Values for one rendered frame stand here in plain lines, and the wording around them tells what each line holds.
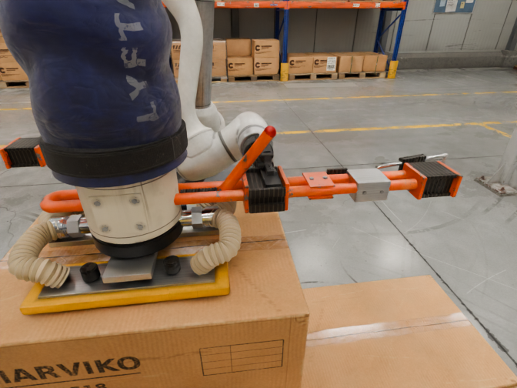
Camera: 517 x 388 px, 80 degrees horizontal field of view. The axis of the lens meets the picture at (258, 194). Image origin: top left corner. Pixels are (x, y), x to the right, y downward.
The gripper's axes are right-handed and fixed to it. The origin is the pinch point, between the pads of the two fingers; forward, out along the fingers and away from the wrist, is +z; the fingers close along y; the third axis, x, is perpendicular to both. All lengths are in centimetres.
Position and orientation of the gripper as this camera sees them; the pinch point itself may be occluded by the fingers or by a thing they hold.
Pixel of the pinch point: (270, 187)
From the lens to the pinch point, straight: 61.8
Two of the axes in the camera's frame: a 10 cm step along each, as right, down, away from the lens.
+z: 1.4, 5.0, -8.5
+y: 0.0, 8.6, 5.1
